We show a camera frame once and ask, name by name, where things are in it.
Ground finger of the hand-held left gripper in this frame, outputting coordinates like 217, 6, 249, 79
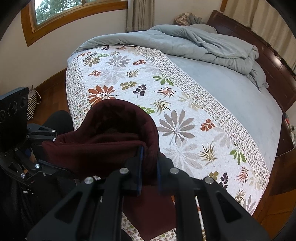
25, 159, 78, 181
25, 123, 57, 142

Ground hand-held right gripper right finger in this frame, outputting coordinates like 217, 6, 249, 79
157, 152, 270, 241

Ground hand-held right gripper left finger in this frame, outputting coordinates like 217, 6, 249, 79
27, 146, 148, 241

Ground maroon pants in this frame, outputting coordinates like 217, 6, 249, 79
42, 98, 179, 241

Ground black white patterned tote bag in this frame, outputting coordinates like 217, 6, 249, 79
26, 86, 42, 121

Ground floral white quilt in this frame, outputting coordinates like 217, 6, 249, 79
65, 44, 270, 241

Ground eyeglasses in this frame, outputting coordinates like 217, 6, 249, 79
82, 51, 98, 62

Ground grey-blue bed sheet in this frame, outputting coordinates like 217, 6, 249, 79
165, 54, 284, 171

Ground wooden framed window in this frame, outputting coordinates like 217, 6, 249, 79
21, 0, 129, 48

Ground dark wooden nightstand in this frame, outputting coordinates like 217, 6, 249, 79
269, 111, 296, 196

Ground grey-blue duvet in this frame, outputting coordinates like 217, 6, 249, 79
73, 24, 260, 76

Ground white power strip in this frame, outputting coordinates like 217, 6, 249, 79
283, 113, 296, 140

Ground grey-blue pillow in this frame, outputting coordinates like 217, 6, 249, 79
248, 60, 270, 91

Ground grey pillow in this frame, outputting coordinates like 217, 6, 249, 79
189, 24, 218, 34

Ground beige side curtain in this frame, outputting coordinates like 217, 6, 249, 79
125, 0, 154, 32

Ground pile of clothes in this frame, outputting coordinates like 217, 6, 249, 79
174, 13, 204, 26

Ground dark wooden bed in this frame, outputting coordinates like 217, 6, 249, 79
65, 10, 296, 224

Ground white floor cable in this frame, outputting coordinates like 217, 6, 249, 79
276, 143, 296, 158

